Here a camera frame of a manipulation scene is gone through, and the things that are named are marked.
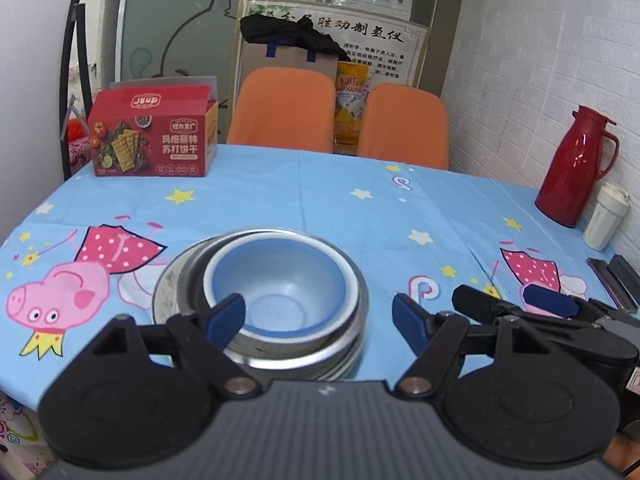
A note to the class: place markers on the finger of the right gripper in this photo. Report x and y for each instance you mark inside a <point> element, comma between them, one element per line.
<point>487,309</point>
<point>569,306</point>

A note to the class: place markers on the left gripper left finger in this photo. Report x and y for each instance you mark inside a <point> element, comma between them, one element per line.
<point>201,338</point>

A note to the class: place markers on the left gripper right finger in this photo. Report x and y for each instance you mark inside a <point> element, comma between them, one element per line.
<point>436,340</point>

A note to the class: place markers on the white gold-rimmed plate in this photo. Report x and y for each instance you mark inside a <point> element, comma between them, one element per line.
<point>165,295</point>

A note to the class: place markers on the blue plastic bowl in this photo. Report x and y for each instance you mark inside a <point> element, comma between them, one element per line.
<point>280,284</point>

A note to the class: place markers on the white bowl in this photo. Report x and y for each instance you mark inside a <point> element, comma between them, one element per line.
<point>290,289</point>

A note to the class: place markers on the stainless steel bowl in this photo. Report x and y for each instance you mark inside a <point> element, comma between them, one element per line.
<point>306,301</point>

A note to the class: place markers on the black rectangular case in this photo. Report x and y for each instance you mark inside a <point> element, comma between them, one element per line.
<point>627,277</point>

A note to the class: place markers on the white tumbler cup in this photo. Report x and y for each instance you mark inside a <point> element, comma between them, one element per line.
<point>612,206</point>

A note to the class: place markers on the red thermos jug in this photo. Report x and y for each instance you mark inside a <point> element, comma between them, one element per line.
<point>585,155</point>

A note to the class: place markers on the blue cartoon tablecloth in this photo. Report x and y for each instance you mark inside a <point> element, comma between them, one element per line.
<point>409,229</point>

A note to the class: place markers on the right orange chair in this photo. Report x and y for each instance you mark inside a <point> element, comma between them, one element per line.
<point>405,124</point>

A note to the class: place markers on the orange chair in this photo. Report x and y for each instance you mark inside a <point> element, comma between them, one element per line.
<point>284,108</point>
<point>405,124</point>

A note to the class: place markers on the red cracker box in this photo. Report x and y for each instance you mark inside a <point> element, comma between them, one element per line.
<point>156,127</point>

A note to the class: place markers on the left orange chair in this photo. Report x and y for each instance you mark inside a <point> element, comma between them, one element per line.
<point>284,108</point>

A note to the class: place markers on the yellow snack bag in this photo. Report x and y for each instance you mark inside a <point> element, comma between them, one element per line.
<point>351,91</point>

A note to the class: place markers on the white poster board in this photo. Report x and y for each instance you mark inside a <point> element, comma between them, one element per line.
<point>393,49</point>

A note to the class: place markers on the brown cardboard box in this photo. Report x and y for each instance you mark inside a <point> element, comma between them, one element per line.
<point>256,56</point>

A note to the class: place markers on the black cloth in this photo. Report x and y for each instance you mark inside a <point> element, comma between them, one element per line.
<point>275,32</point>

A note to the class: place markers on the black metal rack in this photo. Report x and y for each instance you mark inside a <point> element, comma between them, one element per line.
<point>74,85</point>

